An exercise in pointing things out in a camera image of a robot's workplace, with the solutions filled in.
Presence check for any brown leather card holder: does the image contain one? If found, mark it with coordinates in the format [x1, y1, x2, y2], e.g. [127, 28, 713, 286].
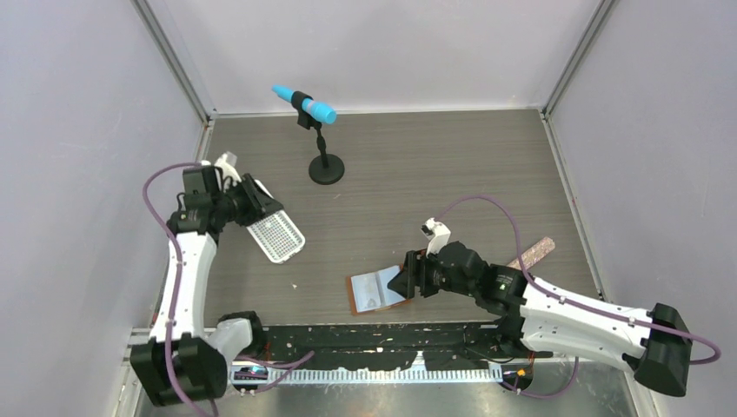
[346, 265, 409, 315]

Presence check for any pink glitter stick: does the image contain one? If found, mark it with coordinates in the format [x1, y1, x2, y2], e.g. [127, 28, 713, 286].
[508, 236, 556, 270]

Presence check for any blue toy microphone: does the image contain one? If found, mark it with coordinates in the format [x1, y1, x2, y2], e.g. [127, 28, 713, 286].
[271, 85, 337, 129]

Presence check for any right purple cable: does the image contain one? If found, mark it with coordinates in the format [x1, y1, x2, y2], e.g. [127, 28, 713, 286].
[435, 194, 722, 400]

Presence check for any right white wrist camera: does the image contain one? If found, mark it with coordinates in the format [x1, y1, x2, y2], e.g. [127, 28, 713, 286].
[421, 217, 451, 256]

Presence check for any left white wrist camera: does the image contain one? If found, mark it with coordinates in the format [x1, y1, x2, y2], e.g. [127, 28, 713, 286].
[214, 151, 242, 189]

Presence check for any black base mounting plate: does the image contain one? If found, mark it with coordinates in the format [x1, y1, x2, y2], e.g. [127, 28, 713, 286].
[236, 322, 532, 371]

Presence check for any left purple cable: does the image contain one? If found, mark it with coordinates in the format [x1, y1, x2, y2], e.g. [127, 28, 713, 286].
[142, 162, 316, 417]

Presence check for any black microphone stand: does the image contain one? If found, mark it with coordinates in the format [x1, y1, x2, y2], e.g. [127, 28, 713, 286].
[298, 123, 345, 185]

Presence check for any VIP card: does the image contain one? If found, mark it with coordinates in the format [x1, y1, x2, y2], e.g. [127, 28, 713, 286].
[349, 273, 383, 314]

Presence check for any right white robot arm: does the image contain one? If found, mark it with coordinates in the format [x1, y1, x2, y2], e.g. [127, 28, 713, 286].
[388, 242, 693, 397]

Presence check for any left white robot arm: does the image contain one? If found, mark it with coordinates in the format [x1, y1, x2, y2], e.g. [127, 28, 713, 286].
[129, 160, 305, 407]

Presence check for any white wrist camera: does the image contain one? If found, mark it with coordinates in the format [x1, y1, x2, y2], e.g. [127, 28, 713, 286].
[214, 151, 242, 189]
[421, 217, 451, 256]

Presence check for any purple cable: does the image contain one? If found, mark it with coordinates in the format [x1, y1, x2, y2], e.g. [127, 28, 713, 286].
[435, 194, 722, 400]
[142, 162, 316, 417]

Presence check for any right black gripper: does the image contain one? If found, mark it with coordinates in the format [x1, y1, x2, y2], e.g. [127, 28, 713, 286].
[387, 246, 477, 300]

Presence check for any white perforated plastic basket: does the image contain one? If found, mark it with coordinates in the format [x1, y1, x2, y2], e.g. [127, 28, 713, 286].
[246, 208, 306, 264]

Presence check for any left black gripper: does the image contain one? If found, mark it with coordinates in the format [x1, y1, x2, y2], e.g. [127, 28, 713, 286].
[213, 174, 283, 228]

